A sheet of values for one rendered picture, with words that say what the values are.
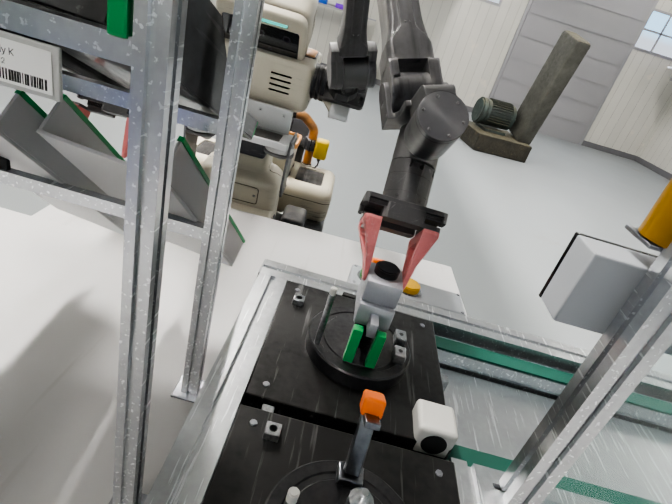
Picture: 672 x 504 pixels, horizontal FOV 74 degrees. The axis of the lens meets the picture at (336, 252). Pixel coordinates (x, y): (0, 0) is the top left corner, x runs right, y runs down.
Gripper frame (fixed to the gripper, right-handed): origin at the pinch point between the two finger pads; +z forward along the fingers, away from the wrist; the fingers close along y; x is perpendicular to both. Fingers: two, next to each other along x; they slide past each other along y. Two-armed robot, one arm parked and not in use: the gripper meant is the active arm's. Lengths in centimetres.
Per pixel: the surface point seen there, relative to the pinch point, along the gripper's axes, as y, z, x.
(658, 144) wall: 670, -598, 850
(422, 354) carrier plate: 9.5, 7.4, 9.8
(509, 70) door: 293, -656, 837
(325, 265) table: -6.1, -5.9, 44.9
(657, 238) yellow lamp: 16.6, -5.9, -21.2
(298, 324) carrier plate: -8.4, 8.0, 9.1
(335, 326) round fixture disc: -3.6, 6.9, 7.2
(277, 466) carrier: -6.7, 21.3, -7.9
